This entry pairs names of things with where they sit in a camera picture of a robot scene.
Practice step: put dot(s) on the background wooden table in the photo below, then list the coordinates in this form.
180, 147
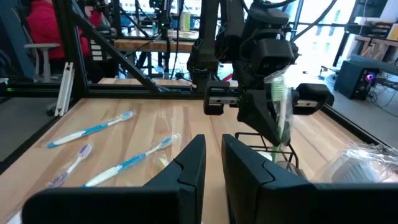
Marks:
149, 46

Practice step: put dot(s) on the blue white toothbrush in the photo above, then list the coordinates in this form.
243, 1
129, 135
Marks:
90, 129
354, 169
130, 161

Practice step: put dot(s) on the background pale wipes canister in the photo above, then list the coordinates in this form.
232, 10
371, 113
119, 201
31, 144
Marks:
185, 21

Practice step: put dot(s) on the person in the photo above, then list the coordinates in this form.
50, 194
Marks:
46, 28

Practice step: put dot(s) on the wooden shelf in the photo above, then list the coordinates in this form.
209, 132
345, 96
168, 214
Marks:
373, 46

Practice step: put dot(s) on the grey office chair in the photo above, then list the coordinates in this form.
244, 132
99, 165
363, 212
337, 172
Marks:
42, 46

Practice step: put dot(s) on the white aluminium extrusion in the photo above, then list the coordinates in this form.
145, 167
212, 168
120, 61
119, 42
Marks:
65, 90

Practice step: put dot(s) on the green white toothbrush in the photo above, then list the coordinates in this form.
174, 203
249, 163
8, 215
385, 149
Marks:
163, 162
278, 90

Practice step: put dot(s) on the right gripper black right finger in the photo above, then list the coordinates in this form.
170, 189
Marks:
280, 202

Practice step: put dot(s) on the black computer purple light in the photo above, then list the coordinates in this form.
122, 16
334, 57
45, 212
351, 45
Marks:
351, 81

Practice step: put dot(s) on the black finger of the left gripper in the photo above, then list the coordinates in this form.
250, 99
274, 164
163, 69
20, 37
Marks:
258, 115
290, 105

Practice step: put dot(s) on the background black robot arm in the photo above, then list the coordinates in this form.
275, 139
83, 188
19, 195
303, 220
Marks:
163, 18

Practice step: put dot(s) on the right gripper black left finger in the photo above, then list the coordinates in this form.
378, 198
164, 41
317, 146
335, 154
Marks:
124, 208

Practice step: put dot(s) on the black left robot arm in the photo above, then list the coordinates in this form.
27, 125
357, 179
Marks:
206, 37

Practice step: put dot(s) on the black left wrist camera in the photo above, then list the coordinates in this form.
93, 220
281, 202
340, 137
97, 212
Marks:
270, 59

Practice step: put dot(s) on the purple white toothbrush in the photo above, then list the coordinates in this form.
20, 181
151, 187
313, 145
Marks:
71, 166

